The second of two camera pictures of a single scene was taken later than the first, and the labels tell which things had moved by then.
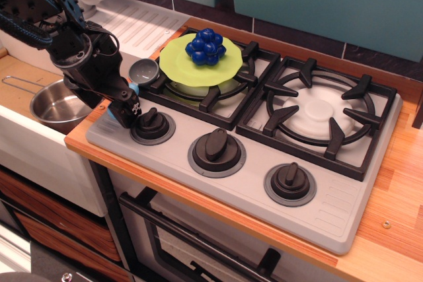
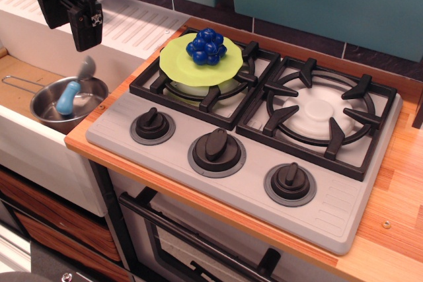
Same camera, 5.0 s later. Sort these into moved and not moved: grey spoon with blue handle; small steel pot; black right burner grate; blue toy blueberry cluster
Moved: grey spoon with blue handle
Not moved: small steel pot; blue toy blueberry cluster; black right burner grate
